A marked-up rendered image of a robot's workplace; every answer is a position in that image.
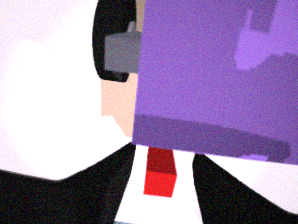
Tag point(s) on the red-headed pin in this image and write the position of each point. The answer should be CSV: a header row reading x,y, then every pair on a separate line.
x,y
161,173

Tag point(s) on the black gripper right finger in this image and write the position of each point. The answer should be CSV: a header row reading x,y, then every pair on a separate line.
x,y
223,199

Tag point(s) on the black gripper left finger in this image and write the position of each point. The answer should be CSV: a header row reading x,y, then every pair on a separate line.
x,y
92,195

